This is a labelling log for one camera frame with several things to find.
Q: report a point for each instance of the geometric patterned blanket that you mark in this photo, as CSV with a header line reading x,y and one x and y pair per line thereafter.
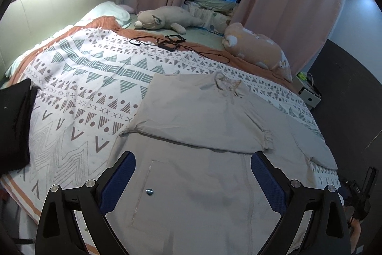
x,y
89,78

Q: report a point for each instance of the light green pillow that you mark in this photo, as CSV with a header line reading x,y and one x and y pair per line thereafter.
x,y
110,11

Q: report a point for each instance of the light green bed sheet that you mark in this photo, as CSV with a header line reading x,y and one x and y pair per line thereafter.
x,y
203,38

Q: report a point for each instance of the beige plush pillow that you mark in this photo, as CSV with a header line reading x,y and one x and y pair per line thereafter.
x,y
256,46

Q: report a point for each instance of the cream padded headboard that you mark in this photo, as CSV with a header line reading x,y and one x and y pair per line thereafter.
x,y
59,4

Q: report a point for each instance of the grey plush toy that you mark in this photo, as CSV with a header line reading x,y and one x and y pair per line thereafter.
x,y
170,17

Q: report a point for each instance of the black cloth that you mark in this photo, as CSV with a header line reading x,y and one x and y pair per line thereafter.
x,y
16,123

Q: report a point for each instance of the pile of pale bedding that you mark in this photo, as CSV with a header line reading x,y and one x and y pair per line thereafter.
x,y
209,1

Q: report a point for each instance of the large grey garment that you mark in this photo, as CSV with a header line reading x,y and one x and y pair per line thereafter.
x,y
194,123

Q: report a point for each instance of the white box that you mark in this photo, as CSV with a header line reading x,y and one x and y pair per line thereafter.
x,y
309,95

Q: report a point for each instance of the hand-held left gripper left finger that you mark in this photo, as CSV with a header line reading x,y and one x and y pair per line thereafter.
x,y
117,180

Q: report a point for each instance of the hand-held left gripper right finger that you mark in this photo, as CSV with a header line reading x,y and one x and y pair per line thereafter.
x,y
268,183

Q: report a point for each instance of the black flat device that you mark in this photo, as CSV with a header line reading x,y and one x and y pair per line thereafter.
x,y
167,45

